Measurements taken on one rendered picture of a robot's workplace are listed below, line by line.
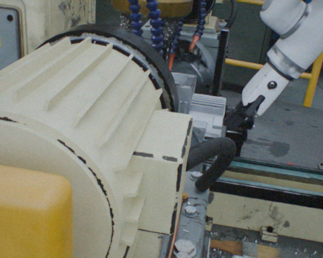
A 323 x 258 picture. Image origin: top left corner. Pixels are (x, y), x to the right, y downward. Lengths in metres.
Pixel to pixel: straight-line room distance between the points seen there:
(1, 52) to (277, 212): 0.72
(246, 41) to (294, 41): 3.31
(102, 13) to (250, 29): 1.54
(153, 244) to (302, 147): 1.19
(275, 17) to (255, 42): 3.32
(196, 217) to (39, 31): 0.52
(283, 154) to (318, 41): 0.69
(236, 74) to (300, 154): 2.80
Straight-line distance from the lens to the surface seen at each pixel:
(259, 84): 0.90
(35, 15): 0.87
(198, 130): 0.94
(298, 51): 0.89
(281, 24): 0.87
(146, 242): 0.45
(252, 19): 4.15
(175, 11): 0.91
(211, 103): 1.00
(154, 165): 0.32
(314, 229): 1.13
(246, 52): 4.21
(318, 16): 0.88
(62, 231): 0.23
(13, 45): 0.90
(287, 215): 1.09
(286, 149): 1.56
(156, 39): 0.76
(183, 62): 1.21
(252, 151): 1.49
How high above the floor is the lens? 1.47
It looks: 26 degrees down
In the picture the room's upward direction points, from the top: 6 degrees clockwise
